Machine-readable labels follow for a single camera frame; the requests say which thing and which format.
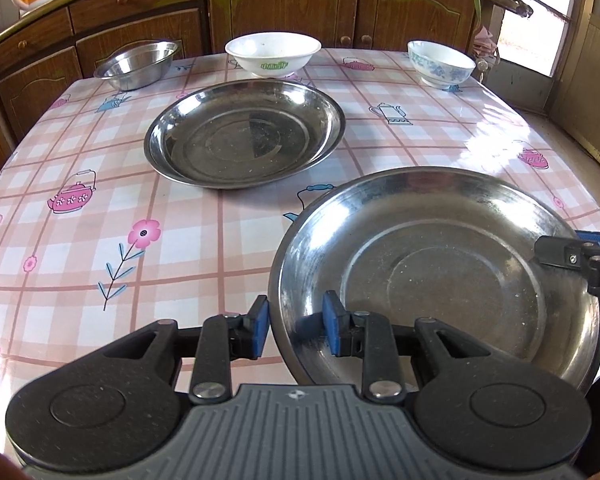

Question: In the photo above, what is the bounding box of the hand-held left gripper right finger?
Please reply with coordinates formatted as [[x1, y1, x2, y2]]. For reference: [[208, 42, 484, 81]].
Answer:
[[321, 290, 506, 405]]

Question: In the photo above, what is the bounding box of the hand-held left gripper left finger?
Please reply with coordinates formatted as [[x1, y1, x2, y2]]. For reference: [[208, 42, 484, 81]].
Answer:
[[82, 295, 271, 407]]

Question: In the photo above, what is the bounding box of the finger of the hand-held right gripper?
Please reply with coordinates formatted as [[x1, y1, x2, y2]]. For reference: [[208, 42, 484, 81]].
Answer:
[[533, 235, 592, 270], [574, 228, 600, 251]]

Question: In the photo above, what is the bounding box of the small steel plate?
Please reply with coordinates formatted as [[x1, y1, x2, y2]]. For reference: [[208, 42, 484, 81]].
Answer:
[[269, 166, 600, 395]]

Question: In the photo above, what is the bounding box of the blue patterned white bowl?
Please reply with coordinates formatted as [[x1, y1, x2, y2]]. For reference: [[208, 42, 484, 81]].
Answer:
[[407, 40, 476, 91]]

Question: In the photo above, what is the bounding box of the white bowl with green print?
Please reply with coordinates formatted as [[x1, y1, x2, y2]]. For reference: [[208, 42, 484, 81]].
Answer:
[[224, 31, 323, 80]]

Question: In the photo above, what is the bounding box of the steel bowl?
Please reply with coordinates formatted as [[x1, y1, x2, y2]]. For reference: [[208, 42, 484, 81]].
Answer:
[[94, 40, 180, 92]]

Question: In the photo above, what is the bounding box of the tan door panel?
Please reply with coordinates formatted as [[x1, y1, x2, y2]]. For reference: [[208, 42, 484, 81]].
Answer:
[[550, 0, 600, 186]]

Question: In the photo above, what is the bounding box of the pink checked tablecloth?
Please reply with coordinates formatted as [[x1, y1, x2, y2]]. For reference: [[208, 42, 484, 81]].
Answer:
[[0, 47, 600, 461]]

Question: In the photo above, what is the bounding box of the pink cloth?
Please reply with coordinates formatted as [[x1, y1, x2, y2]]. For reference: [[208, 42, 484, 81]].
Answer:
[[471, 27, 501, 61]]

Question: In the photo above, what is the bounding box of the wooden cabinet with drawers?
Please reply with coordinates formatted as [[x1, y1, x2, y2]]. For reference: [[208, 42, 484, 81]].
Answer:
[[0, 0, 206, 131]]

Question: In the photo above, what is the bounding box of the window with frame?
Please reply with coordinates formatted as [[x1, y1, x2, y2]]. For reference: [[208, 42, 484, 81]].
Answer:
[[500, 0, 600, 78]]

